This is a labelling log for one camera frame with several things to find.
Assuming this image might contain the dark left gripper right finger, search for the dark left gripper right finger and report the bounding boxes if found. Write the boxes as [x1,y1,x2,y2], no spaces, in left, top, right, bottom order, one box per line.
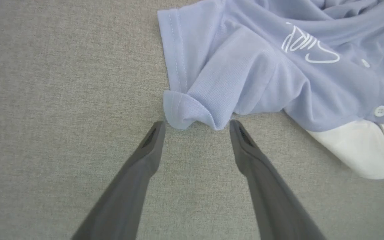
[229,120,327,240]

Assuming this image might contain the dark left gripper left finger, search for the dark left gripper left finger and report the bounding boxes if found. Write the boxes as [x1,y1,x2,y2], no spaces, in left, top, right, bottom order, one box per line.
[71,121,166,240]

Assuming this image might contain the light blue polo shirt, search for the light blue polo shirt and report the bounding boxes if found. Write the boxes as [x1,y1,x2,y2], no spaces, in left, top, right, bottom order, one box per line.
[157,0,384,180]

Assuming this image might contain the grey fabric sofa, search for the grey fabric sofa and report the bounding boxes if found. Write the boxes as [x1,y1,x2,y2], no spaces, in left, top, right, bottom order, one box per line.
[0,0,384,240]

